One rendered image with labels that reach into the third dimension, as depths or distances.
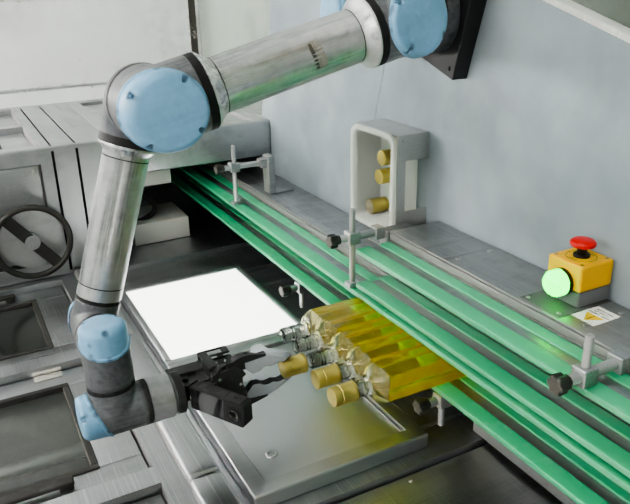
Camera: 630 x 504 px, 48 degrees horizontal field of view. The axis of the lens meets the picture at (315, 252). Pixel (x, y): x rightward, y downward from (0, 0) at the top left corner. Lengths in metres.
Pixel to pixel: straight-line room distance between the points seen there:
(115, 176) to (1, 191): 0.94
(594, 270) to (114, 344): 0.74
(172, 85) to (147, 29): 3.93
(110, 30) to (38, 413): 3.58
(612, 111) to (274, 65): 0.51
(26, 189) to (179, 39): 3.04
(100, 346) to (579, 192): 0.79
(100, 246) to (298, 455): 0.49
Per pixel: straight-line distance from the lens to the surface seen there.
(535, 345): 1.09
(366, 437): 1.31
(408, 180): 1.51
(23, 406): 1.61
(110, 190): 1.18
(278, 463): 1.26
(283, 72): 1.08
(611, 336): 1.11
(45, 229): 2.10
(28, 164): 2.05
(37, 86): 4.82
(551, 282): 1.16
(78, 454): 1.43
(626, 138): 1.16
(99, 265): 1.21
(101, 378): 1.14
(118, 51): 4.89
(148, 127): 1.00
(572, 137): 1.23
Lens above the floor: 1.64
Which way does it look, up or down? 25 degrees down
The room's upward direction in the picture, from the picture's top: 102 degrees counter-clockwise
